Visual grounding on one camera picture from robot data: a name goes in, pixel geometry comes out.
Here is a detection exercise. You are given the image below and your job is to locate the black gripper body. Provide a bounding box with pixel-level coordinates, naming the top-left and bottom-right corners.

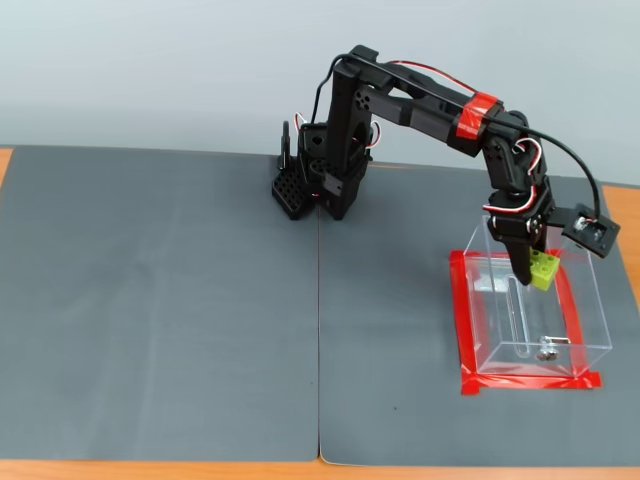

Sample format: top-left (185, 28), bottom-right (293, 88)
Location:
top-left (481, 177), bottom-right (557, 247)

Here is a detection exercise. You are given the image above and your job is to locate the green lego block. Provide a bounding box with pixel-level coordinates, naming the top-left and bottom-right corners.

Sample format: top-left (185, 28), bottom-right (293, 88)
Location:
top-left (529, 248), bottom-right (561, 292)

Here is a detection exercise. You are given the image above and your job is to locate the transparent plastic box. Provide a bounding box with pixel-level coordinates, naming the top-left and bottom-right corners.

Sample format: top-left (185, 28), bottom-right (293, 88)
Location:
top-left (462, 214), bottom-right (614, 378)

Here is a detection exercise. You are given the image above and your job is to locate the silver box lock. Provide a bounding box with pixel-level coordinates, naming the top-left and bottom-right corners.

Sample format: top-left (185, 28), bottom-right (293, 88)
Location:
top-left (531, 335), bottom-right (572, 363)

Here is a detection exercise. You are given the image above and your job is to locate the red tape wrap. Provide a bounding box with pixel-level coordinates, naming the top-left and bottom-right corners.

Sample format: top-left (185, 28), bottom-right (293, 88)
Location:
top-left (456, 91), bottom-right (505, 142)

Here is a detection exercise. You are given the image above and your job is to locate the gray table mat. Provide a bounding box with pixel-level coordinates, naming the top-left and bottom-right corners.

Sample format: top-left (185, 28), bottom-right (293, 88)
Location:
top-left (317, 159), bottom-right (640, 469)
top-left (0, 144), bottom-right (321, 463)

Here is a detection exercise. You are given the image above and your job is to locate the black perforated table clamp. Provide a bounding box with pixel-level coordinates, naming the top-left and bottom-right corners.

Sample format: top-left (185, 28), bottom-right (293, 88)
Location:
top-left (271, 121), bottom-right (321, 222)

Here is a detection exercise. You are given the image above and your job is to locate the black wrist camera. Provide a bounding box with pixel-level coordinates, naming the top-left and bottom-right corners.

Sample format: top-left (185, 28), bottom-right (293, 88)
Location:
top-left (553, 201), bottom-right (622, 260)

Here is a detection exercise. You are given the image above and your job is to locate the red white servo wire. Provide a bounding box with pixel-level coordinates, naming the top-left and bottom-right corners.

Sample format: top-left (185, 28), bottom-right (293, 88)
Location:
top-left (482, 137), bottom-right (546, 217)
top-left (392, 59), bottom-right (476, 95)

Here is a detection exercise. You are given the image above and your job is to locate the black camera cable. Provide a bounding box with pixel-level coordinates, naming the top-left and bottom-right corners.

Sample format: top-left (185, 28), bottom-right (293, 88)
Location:
top-left (310, 53), bottom-right (602, 224)

